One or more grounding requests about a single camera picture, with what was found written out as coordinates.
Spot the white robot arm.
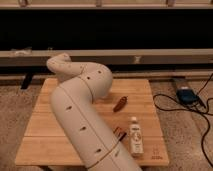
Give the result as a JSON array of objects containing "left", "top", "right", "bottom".
[{"left": 46, "top": 53, "right": 142, "bottom": 171}]

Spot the brown oblong snack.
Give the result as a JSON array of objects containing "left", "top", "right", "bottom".
[{"left": 113, "top": 96, "right": 128, "bottom": 112}]

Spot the small dark red packet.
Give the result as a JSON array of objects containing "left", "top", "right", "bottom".
[{"left": 113, "top": 127, "right": 127, "bottom": 141}]

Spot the small clear bottle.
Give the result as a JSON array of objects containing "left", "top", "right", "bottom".
[{"left": 129, "top": 117, "right": 144, "bottom": 156}]

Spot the blue power adapter box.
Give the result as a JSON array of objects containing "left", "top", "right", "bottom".
[{"left": 176, "top": 89, "right": 198, "bottom": 105}]

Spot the clear plastic wrapper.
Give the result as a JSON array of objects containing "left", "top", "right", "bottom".
[{"left": 11, "top": 47, "right": 32, "bottom": 57}]

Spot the long wooden bench rail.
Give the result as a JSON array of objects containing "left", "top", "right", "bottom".
[{"left": 0, "top": 48, "right": 213, "bottom": 67}]

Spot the black cable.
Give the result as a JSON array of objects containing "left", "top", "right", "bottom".
[{"left": 152, "top": 71, "right": 213, "bottom": 168}]

